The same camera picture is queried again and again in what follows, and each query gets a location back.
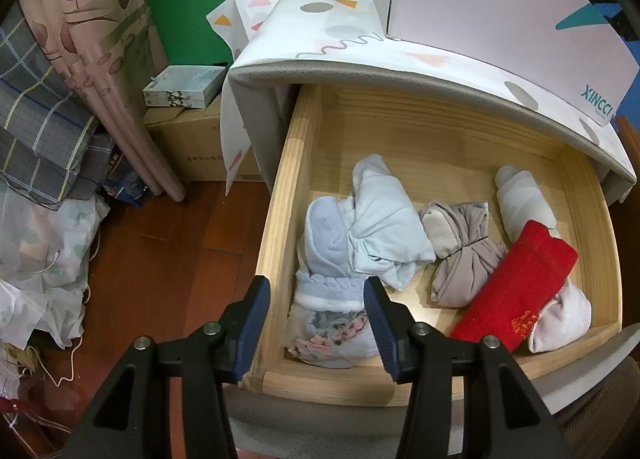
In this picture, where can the small white blue box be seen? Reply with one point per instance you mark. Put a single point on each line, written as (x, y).
(185, 81)

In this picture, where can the brown wooden furniture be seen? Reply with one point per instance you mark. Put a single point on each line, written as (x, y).
(627, 139)

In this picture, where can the floral lace underwear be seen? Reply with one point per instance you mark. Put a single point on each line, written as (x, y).
(335, 334)

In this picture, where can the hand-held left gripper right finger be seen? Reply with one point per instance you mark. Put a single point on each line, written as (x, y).
(382, 329)

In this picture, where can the grey drawer cabinet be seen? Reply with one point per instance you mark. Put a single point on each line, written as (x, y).
(255, 124)

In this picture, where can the beige grey underwear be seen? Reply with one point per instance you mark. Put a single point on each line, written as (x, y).
(460, 249)

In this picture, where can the fuzzy periwinkle underwear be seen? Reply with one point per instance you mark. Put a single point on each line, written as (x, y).
(325, 239)

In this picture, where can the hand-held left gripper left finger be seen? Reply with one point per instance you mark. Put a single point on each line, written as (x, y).
(252, 324)

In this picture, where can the white cardboard box teal mark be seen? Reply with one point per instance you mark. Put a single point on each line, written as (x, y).
(475, 4)

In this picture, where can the wooden drawer with grey front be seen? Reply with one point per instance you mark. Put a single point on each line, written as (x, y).
(285, 219)

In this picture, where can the red underwear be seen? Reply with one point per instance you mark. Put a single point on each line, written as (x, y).
(520, 284)

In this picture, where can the white underwear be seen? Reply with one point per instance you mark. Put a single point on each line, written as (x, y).
(522, 204)

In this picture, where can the brown cardboard box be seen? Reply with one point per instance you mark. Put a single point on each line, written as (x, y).
(195, 139)

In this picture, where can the light blue underwear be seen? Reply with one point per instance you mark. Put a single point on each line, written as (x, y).
(380, 224)

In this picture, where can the blue packet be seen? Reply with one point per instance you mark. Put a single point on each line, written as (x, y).
(127, 184)

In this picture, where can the pale pink underwear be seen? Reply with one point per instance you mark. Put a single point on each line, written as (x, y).
(565, 319)

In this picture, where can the grey plaid blanket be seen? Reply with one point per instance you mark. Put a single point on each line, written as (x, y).
(40, 124)

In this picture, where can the white floral cloth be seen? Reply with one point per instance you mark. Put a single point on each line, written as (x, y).
(45, 259)

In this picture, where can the person's right leg brown trousers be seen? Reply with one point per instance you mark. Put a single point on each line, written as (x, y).
(600, 424)

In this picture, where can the pink floral curtain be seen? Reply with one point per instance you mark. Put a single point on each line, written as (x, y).
(100, 39)

